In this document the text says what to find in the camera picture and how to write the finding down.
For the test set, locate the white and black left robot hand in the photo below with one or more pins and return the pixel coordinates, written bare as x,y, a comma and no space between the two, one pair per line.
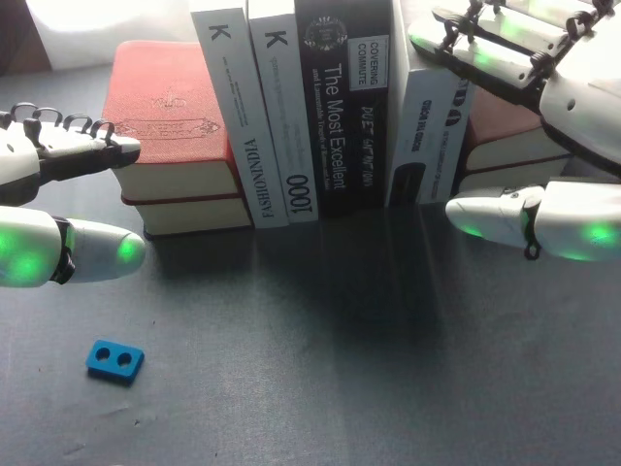
24,242

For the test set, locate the white book FASHION INDIA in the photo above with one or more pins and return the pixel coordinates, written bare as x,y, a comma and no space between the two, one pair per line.
242,121

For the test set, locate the grey table cloth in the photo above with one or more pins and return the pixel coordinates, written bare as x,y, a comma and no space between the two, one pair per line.
310,364

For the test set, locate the blue block with two holes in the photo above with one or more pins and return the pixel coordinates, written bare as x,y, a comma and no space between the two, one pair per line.
115,361

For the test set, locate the red cloth cover book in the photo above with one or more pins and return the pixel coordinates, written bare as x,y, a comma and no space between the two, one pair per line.
165,97

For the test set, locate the white book 1000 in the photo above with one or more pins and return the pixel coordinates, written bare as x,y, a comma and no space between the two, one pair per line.
291,121

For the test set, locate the faded red cover book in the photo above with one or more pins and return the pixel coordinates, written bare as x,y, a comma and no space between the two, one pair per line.
504,126

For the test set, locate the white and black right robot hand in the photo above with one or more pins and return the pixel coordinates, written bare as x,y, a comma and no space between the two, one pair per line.
582,97

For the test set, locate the black book The Most Excellent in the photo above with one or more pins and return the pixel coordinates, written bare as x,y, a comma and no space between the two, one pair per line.
339,121

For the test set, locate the white book with black print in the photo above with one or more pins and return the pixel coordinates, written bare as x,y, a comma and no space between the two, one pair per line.
427,160

